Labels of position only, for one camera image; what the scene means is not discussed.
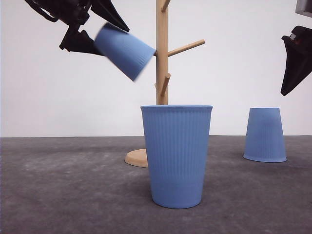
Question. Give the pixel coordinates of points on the grey gripper body image-right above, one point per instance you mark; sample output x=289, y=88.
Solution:
x=304, y=7

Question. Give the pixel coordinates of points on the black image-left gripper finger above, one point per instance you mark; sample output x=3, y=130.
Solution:
x=75, y=41
x=105, y=10

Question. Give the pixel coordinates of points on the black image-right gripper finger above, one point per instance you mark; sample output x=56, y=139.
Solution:
x=299, y=57

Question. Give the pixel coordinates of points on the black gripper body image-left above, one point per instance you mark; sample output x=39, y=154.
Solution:
x=73, y=13

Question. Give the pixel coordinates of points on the wooden mug tree stand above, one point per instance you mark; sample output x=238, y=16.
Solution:
x=138, y=158

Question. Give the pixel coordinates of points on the blue ribbed cup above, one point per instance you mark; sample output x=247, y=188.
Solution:
x=126, y=52
x=176, y=137
x=264, y=140

